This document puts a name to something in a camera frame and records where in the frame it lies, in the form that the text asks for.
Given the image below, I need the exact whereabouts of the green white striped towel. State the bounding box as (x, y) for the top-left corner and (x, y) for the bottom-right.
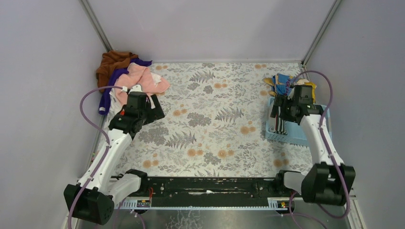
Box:
(274, 107), (288, 135)

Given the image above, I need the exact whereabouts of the pink towel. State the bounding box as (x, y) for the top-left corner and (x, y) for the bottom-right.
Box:
(115, 63), (170, 96)

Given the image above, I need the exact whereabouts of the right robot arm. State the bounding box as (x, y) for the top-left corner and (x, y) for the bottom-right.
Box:
(270, 85), (356, 206)

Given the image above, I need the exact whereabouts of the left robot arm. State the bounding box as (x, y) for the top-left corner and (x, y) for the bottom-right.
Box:
(64, 92), (165, 228)

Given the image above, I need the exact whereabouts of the light blue plastic basket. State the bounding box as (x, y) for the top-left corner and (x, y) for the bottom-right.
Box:
(265, 96), (331, 147)

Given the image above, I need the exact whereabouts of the blue yellow cartoon towel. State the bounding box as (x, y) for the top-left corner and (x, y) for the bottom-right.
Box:
(263, 73), (317, 102)

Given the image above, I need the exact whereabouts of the purple towel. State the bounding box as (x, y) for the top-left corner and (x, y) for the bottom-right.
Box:
(98, 58), (152, 115)

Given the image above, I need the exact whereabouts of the brown towel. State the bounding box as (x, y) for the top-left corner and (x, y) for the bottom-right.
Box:
(96, 50), (139, 87)

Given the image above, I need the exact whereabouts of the floral table cloth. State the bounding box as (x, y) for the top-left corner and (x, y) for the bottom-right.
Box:
(113, 63), (312, 177)

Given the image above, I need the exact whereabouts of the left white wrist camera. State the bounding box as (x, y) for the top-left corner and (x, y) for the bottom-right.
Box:
(121, 84), (157, 110)

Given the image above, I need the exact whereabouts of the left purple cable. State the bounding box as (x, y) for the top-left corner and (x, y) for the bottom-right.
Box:
(67, 85), (146, 229)

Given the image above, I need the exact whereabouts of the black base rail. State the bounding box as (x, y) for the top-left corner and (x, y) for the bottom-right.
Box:
(122, 177), (293, 210)

